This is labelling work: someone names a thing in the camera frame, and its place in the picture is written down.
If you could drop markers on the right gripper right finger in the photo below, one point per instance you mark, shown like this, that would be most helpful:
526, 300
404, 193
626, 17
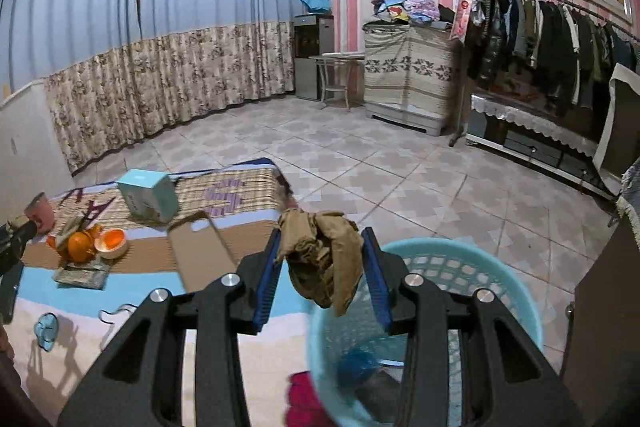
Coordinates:
505, 378

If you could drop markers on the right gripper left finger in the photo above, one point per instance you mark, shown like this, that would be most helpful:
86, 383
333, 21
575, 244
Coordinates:
137, 379

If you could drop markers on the orange peel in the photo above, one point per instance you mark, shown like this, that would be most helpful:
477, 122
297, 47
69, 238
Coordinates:
76, 246

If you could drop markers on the small cream bowl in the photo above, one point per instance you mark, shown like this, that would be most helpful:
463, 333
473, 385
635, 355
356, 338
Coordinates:
111, 244

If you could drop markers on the brown paper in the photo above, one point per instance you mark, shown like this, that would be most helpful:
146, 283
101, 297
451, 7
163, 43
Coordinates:
323, 253

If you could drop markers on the blue plastic bag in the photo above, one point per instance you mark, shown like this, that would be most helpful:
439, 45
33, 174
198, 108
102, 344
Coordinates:
355, 367

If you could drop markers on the pink enamel mug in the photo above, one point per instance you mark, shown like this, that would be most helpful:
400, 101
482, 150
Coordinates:
41, 212

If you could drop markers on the white cabinet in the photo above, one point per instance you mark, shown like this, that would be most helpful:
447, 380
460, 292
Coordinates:
31, 161

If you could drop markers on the brown phone case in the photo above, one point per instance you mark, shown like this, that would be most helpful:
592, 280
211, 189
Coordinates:
200, 253

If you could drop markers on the light blue cardboard box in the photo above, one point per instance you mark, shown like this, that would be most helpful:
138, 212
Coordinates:
149, 195

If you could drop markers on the light blue plastic basket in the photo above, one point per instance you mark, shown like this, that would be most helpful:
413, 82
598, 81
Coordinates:
452, 266

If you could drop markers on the blue floral curtain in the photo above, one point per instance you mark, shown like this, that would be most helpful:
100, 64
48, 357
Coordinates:
117, 71

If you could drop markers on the low shelf with lace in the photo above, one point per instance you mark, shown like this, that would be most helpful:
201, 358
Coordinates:
535, 139

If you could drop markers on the cloth covered cabinet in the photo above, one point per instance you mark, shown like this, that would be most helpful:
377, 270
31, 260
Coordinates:
411, 75

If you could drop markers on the clothes rack with garments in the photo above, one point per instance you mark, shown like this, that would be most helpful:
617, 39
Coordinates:
554, 55

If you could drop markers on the water dispenser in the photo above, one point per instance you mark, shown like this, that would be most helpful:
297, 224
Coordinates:
313, 36

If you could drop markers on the pile of clothes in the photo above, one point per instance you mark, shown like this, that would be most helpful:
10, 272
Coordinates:
416, 12

